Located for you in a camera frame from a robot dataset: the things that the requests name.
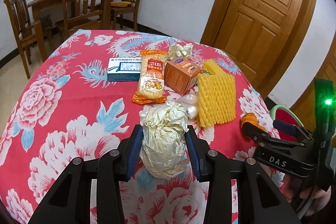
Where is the orange wrapper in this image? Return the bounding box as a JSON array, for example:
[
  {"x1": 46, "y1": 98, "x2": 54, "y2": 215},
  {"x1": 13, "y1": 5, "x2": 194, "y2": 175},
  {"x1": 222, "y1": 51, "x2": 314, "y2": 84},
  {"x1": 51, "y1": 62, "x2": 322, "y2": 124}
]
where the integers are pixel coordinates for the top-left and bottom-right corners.
[{"x1": 240, "y1": 113, "x2": 265, "y2": 131}]

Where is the cream paper ball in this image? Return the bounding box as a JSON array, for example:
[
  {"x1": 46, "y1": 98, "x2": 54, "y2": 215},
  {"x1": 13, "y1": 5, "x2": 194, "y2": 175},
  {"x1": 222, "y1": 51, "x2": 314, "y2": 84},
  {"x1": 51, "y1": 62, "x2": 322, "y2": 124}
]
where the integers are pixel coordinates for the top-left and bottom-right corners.
[{"x1": 139, "y1": 101, "x2": 189, "y2": 180}]

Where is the person's right hand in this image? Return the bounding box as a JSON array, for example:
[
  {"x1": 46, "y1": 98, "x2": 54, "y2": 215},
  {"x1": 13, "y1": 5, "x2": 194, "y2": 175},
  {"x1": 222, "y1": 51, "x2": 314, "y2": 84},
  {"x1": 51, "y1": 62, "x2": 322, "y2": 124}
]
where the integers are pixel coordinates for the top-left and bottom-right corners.
[{"x1": 283, "y1": 174, "x2": 332, "y2": 217}]

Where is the red bin with green rim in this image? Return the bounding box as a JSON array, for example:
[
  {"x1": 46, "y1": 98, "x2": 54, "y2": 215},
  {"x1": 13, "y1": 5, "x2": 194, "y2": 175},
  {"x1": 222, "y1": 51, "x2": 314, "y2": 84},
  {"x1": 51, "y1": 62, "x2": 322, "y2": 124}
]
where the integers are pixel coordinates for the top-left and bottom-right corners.
[{"x1": 270, "y1": 105, "x2": 303, "y2": 137}]

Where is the large yellow foam net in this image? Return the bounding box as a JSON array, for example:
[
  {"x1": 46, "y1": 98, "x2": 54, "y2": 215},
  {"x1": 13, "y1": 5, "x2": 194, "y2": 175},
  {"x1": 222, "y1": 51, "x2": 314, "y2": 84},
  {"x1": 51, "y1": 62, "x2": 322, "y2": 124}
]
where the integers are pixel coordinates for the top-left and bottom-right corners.
[{"x1": 198, "y1": 73, "x2": 236, "y2": 128}]

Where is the clear plastic wrapper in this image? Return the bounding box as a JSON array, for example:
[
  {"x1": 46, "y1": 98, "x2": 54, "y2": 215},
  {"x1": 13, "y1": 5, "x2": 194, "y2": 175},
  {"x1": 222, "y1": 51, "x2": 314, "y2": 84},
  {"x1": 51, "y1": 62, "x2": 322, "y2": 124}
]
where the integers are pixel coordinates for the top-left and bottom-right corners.
[{"x1": 177, "y1": 93, "x2": 199, "y2": 119}]

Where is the red floral tablecloth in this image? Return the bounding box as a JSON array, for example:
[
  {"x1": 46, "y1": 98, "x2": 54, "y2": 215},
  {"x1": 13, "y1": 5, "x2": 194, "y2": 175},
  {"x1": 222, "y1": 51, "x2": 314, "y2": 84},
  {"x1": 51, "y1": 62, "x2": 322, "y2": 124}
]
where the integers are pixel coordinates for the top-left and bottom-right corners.
[{"x1": 1, "y1": 30, "x2": 280, "y2": 223}]

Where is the small yellow foam net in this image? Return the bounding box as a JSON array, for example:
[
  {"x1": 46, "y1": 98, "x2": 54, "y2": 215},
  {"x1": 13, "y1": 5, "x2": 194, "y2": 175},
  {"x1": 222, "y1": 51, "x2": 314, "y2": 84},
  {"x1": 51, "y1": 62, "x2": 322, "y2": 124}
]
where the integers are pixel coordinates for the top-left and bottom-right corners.
[{"x1": 203, "y1": 59, "x2": 224, "y2": 76}]

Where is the orange cardboard box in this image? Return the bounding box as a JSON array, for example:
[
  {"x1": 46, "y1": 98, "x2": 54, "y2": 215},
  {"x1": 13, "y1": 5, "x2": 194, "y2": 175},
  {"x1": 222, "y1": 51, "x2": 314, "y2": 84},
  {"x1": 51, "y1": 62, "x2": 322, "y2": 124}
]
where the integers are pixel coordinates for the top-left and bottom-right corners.
[{"x1": 164, "y1": 57, "x2": 202, "y2": 96}]

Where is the wooden door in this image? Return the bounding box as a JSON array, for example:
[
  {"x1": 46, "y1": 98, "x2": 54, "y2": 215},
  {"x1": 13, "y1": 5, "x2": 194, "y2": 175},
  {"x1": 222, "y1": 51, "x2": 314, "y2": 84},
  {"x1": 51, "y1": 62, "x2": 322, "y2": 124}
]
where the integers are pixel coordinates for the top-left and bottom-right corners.
[{"x1": 201, "y1": 0, "x2": 316, "y2": 97}]

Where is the blue white medicine box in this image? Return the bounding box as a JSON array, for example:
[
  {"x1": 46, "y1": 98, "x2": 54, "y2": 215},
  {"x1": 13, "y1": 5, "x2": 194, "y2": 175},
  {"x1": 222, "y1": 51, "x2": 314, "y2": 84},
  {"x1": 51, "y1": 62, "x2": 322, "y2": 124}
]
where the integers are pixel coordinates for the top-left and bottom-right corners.
[{"x1": 107, "y1": 57, "x2": 141, "y2": 82}]

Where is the orange snack noodle packet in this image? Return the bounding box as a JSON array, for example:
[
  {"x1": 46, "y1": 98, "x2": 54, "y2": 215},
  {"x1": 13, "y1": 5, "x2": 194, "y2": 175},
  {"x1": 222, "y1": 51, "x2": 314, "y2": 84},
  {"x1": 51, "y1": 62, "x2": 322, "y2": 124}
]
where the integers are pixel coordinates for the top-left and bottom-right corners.
[{"x1": 131, "y1": 50, "x2": 168, "y2": 105}]

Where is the small crumpled white paper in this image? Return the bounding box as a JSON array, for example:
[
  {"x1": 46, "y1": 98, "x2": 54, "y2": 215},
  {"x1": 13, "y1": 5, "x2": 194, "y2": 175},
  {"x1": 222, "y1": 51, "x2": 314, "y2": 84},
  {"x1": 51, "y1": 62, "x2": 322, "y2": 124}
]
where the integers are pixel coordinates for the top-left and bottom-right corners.
[{"x1": 168, "y1": 43, "x2": 193, "y2": 60}]

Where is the left wooden chair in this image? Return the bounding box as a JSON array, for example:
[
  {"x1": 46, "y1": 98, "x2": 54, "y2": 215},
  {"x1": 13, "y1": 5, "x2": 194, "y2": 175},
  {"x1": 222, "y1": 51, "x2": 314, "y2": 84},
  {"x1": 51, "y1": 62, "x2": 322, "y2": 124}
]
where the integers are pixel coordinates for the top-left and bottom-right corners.
[{"x1": 3, "y1": 0, "x2": 37, "y2": 79}]

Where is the wooden dining table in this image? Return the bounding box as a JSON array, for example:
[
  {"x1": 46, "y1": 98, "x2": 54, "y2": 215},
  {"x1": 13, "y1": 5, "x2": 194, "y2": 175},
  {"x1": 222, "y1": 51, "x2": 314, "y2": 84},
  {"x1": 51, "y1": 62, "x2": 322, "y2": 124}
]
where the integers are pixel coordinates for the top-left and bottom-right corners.
[{"x1": 27, "y1": 0, "x2": 119, "y2": 30}]

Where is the far wooden chair with cushion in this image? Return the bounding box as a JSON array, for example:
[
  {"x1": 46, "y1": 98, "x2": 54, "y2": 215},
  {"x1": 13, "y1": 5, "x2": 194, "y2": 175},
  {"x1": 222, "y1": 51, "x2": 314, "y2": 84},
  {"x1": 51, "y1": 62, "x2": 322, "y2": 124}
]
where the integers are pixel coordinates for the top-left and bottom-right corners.
[{"x1": 110, "y1": 0, "x2": 140, "y2": 31}]

